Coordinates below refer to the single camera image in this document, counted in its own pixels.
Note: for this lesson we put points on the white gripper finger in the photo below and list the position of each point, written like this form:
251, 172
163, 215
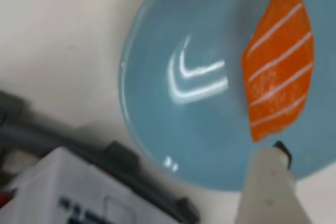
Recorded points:
265, 195

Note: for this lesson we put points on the salmon sushi with white stripes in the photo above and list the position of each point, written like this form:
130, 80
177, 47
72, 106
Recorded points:
278, 77

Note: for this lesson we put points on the blue dish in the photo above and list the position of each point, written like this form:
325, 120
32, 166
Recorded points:
183, 116

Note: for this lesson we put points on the white Shinkansen toy locomotive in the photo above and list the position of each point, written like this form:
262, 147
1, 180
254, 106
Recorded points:
65, 176

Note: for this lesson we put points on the grey circular toy train track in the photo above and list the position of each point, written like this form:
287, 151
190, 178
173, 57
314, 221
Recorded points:
31, 133

